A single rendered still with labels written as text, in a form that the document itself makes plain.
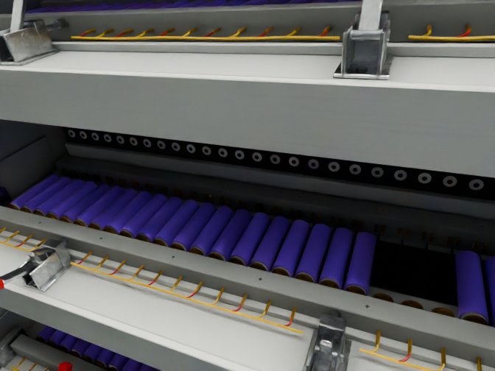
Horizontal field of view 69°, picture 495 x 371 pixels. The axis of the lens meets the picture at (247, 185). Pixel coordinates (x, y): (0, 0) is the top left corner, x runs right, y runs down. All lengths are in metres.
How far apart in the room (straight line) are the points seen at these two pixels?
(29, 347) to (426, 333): 0.47
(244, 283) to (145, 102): 0.16
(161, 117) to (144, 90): 0.02
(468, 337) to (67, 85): 0.32
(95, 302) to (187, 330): 0.09
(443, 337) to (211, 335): 0.16
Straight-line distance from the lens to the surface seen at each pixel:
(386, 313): 0.29
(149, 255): 0.34
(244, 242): 0.34
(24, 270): 0.38
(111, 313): 0.34
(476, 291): 0.32
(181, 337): 0.31
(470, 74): 0.22
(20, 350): 0.59
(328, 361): 0.26
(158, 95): 0.25
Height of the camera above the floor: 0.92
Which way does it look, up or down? 15 degrees down
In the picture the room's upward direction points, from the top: 3 degrees clockwise
